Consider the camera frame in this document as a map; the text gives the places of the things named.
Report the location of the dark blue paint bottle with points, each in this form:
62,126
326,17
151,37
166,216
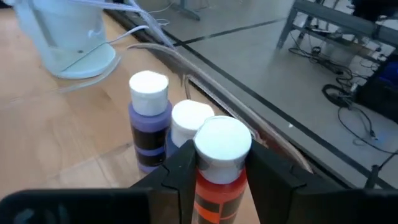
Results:
189,121

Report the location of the lavender paint bottle white cap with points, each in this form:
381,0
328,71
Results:
149,93

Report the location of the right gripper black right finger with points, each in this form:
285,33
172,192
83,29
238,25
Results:
273,193

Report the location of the black equipment case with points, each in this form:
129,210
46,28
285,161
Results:
382,90

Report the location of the grey metal bench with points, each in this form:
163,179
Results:
326,15

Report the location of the red paint bottle white cap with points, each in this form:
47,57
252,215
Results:
222,146

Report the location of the white tilted pitcher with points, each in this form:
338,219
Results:
68,37

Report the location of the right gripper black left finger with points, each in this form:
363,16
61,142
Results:
174,186

